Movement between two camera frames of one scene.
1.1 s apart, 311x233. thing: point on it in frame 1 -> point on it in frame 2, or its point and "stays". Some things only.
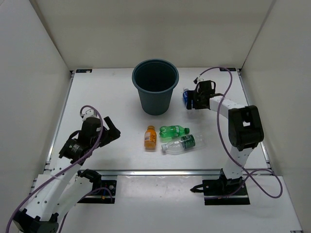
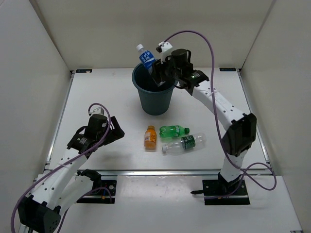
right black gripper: [192, 95] -> [159, 73]
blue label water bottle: [184, 96] -> [147, 58]
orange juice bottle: [150, 138] stays
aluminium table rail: [172, 173] stays
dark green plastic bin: [155, 79] stays
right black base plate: [213, 188] stays
